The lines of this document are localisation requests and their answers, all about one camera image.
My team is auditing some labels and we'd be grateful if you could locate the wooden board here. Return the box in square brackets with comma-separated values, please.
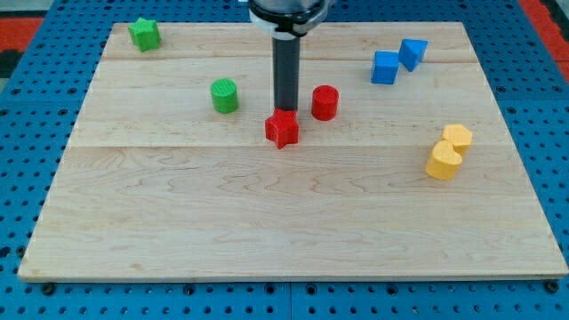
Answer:
[19, 22, 568, 283]

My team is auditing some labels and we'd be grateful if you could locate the red star block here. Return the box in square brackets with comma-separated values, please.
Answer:
[265, 108, 300, 149]

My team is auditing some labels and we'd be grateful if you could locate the red cylinder block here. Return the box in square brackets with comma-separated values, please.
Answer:
[311, 84, 340, 121]

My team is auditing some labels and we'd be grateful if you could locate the green cylinder block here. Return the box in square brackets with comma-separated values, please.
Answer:
[210, 78, 239, 114]

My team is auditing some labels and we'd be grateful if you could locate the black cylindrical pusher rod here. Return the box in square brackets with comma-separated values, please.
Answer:
[272, 37, 301, 111]

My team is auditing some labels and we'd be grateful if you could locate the blue cube block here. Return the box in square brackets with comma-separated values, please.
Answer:
[371, 51, 399, 84]

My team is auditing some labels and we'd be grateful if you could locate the yellow heart block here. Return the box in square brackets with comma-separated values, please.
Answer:
[425, 140, 462, 180]

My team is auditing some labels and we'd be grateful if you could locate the blue triangle block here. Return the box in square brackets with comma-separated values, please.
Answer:
[398, 38, 429, 72]

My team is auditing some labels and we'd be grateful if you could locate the yellow hexagon block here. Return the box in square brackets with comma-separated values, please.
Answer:
[441, 124, 473, 156]

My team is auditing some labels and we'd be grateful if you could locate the green star block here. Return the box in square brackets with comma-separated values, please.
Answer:
[128, 17, 161, 52]

